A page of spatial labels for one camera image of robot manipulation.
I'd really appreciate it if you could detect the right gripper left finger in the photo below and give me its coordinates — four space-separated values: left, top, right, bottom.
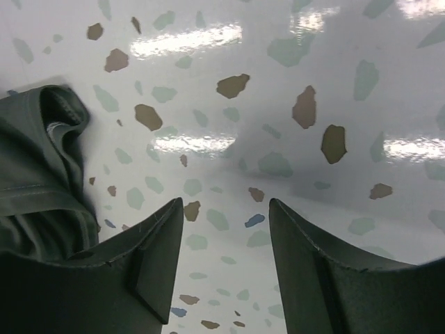
1 198 184 334

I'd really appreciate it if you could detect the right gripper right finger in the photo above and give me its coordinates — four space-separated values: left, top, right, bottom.
269 199 444 333

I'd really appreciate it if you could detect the dark grey t shirt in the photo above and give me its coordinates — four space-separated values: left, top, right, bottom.
1 85 99 262

